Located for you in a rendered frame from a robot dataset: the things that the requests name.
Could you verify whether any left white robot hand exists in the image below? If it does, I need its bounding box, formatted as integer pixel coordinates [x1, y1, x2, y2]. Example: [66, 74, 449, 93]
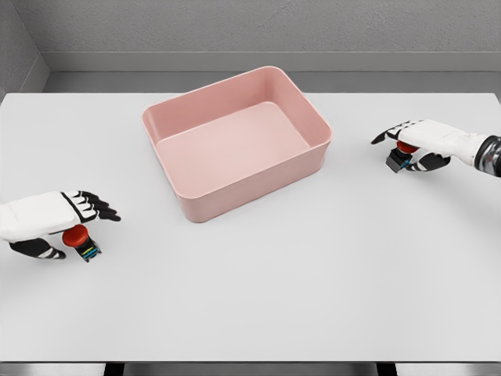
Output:
[0, 190, 122, 261]

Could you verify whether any pink rectangular plastic basket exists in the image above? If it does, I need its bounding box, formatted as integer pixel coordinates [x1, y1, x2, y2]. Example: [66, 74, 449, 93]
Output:
[140, 65, 333, 225]

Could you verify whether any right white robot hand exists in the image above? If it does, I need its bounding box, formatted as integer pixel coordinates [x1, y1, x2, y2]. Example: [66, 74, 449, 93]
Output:
[370, 119, 467, 173]

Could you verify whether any red button industrial switch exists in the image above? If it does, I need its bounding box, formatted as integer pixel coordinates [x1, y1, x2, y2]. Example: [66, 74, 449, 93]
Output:
[385, 139, 419, 173]
[62, 224, 103, 264]

